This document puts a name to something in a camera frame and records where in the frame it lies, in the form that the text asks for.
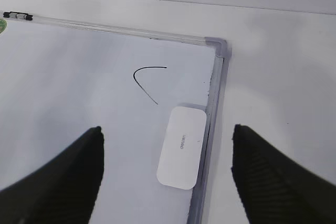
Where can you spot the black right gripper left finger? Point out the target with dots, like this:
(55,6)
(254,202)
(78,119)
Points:
(64,190)

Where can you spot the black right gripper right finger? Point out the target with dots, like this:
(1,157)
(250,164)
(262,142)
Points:
(275,189)

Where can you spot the white rectangular board eraser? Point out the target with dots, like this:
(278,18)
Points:
(182,146)

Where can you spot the black and silver marker clip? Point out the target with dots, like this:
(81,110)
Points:
(17,15)

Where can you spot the white board with grey frame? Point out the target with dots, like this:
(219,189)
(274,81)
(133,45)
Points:
(61,78)

